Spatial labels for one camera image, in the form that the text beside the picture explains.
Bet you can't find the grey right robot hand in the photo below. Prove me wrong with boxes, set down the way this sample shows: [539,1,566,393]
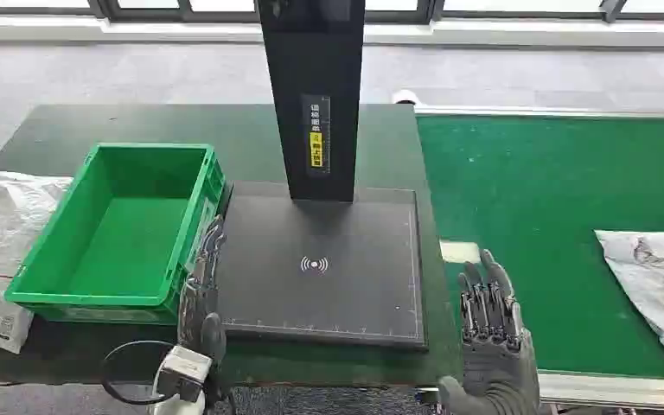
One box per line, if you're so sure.
[437,249,542,415]

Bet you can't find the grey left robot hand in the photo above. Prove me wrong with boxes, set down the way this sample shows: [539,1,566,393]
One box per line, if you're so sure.
[177,214,236,409]

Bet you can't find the green plastic crate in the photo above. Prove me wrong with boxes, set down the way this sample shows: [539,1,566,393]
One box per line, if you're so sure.
[3,143,227,326]

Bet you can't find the white paper label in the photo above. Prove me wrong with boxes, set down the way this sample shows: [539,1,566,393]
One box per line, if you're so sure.
[439,240,482,265]

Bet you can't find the black scanner stand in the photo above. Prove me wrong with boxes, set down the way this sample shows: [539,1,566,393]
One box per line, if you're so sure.
[217,0,428,349]

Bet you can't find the green conveyor belt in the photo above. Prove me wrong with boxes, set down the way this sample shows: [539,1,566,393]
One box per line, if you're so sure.
[416,114,664,382]

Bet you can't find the grey printed parcel bag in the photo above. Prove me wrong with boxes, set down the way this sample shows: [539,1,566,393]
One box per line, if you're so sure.
[594,230,664,391]

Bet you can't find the yellow black warning sticker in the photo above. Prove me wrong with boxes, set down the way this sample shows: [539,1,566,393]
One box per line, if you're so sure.
[302,94,331,177]

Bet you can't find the white woven parcel sack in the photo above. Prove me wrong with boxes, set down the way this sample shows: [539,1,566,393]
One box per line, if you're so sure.
[0,170,74,354]

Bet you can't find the small white round object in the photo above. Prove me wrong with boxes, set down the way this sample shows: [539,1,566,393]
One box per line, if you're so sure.
[392,88,423,107]

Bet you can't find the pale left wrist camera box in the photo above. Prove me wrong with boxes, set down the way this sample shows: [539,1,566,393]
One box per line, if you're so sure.
[156,345,214,404]

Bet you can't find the black cable loop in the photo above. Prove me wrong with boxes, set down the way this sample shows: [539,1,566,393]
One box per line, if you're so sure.
[99,341,176,406]

